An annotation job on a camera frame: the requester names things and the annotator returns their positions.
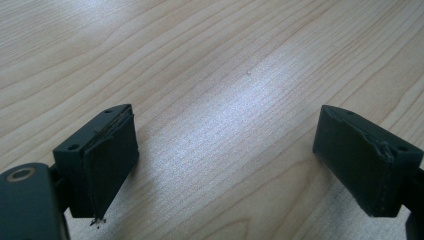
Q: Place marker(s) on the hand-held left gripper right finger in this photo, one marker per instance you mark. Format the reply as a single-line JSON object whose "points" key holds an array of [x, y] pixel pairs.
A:
{"points": [[363, 166]]}

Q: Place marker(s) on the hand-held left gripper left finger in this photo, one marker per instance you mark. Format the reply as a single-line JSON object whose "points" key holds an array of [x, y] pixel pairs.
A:
{"points": [[100, 166]]}

